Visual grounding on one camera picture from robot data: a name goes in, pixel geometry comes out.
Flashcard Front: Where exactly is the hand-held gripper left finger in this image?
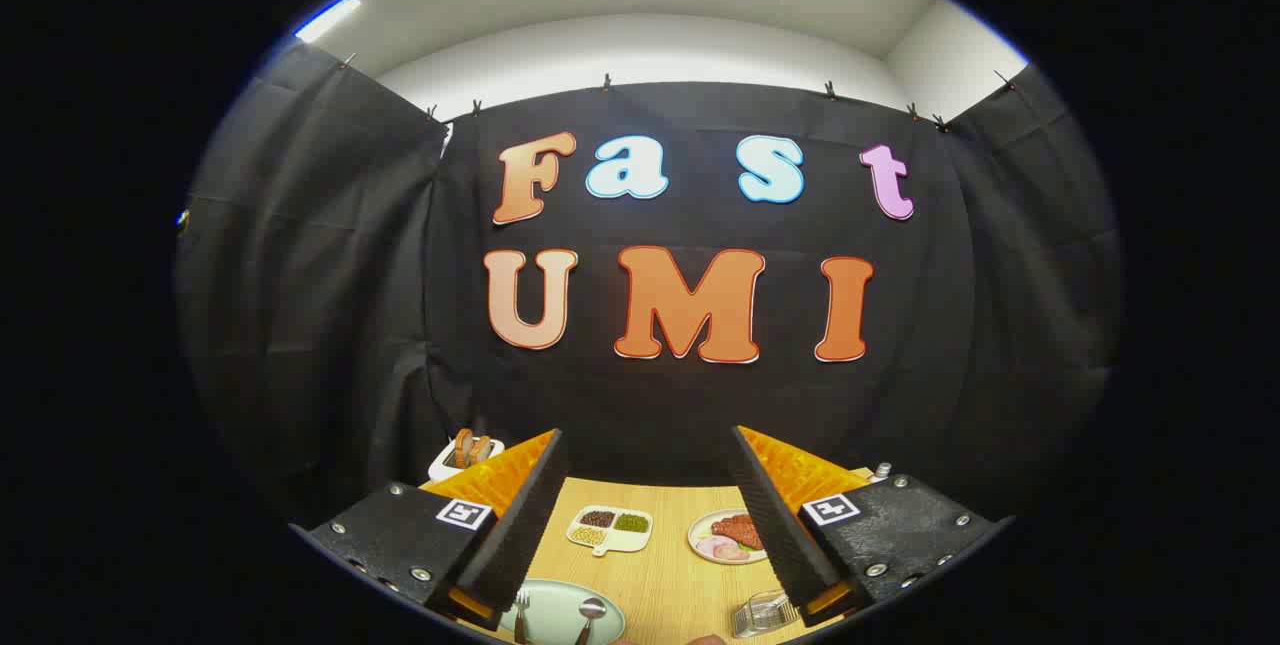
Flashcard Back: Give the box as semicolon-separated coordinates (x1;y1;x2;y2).
290;428;571;632

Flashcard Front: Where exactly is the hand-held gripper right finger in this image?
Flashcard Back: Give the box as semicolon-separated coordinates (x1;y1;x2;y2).
728;425;1013;628

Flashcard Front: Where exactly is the brown steak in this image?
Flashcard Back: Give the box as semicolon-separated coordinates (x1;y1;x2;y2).
711;513;766;552

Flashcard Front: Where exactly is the beige round plate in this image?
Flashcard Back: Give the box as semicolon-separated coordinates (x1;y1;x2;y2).
687;508;771;566

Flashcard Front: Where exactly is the light blue plate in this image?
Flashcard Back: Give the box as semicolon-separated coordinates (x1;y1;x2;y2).
497;579;627;645

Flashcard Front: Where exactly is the metal mesh basket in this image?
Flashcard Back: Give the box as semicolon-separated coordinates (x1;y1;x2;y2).
732;589;801;639

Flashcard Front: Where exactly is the white toaster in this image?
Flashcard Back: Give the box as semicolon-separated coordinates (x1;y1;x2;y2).
428;435;506;483

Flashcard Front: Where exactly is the white divided dish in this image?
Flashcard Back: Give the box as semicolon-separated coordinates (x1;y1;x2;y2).
566;505;654;558

